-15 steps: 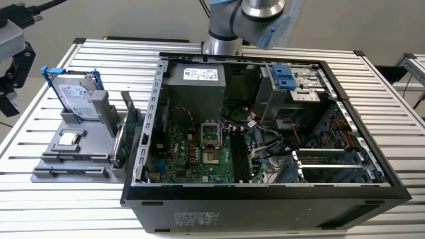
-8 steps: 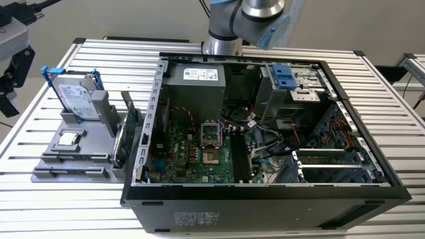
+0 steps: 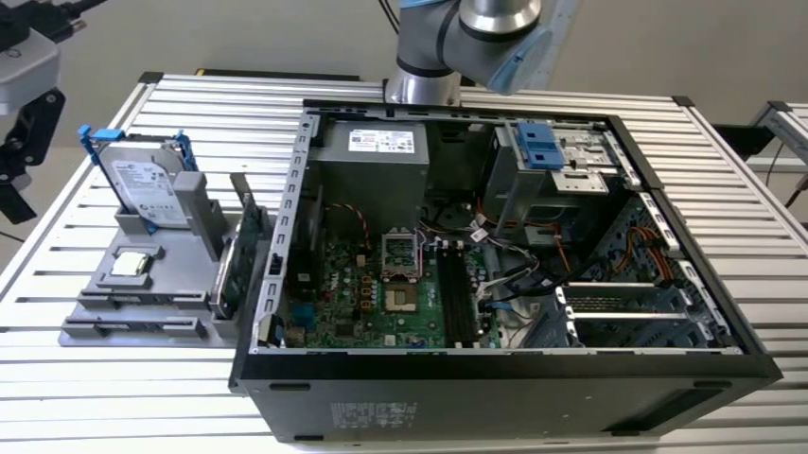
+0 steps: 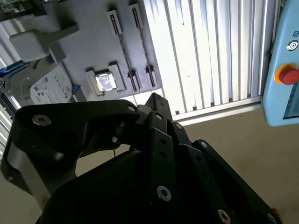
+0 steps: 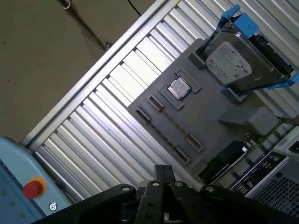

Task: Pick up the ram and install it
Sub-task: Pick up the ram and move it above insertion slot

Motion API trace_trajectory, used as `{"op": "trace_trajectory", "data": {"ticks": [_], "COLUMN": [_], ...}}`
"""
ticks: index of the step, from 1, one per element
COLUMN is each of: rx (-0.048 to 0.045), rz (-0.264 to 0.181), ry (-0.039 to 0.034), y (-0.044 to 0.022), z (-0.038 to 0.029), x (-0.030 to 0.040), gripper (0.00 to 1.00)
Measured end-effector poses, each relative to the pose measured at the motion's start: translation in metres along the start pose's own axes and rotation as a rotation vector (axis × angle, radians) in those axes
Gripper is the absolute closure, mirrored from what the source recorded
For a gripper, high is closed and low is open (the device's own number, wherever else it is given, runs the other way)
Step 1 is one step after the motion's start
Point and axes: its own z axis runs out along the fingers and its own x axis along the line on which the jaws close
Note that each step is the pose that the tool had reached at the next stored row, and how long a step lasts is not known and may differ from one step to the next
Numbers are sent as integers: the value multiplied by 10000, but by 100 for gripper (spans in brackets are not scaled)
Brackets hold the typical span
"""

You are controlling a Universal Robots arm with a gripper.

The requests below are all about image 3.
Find black PC case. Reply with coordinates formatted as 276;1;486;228
225;97;784;445

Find silver CPU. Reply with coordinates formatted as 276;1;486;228
109;250;156;278

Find red black twisted wire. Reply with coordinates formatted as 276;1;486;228
321;202;375;251

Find grey metal disk bay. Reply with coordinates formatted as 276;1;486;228
554;278;727;352

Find grey parts rack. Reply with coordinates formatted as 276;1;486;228
57;170;280;350

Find green graphics card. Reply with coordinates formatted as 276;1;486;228
211;172;269;323

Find grey power supply unit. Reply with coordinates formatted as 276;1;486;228
312;120;431;238

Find orange data wire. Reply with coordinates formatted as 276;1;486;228
475;196;574;275

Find metal slat side table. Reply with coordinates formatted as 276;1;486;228
743;100;808;172

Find blue drive bay latch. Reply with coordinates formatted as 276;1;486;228
514;121;567;171

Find grey wire bundle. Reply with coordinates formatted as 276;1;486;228
420;219;542;266

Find large silver camera box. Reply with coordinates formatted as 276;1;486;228
0;28;62;116

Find metal socket cover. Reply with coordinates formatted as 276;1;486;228
380;228;423;281

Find thin metal locking lever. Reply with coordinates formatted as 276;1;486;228
412;234;427;285

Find CPU socket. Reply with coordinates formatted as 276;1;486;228
382;282;423;314

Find hard disk blue carrier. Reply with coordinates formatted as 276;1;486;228
78;124;201;236

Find green motherboard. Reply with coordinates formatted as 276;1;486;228
281;235;507;351

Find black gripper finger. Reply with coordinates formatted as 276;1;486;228
0;88;68;226

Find black camera cable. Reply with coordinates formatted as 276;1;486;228
0;0;105;51

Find black background object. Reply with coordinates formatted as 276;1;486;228
710;123;776;158

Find thick black case cable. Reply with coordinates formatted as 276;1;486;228
502;253;609;305

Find black RAM slot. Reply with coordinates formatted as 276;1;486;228
452;244;472;348
435;244;456;348
443;244;464;348

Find black case fan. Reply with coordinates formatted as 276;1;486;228
293;184;327;266

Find grey metal drive cage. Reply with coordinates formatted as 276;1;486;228
483;120;639;250

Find orange yellow power wires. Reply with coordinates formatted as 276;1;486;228
609;225;675;290

